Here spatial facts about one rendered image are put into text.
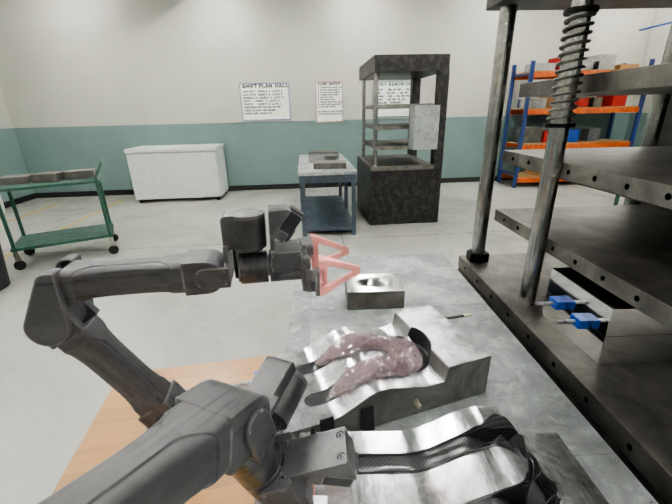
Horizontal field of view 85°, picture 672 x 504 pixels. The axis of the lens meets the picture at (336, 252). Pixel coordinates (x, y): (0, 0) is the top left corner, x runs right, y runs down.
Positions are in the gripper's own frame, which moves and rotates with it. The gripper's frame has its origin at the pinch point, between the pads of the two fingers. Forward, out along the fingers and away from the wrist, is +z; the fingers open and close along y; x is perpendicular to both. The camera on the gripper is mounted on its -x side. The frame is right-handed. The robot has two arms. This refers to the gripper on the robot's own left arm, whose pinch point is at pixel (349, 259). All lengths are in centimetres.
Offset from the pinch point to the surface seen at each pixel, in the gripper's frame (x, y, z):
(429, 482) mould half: 31.0, -21.9, 8.8
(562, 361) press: 41, 12, 64
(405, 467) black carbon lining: 32.1, -17.9, 6.2
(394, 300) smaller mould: 36, 47, 26
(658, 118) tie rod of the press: -22, 73, 145
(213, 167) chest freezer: 63, 617, -111
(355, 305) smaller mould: 38, 49, 13
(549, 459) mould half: 33, -20, 33
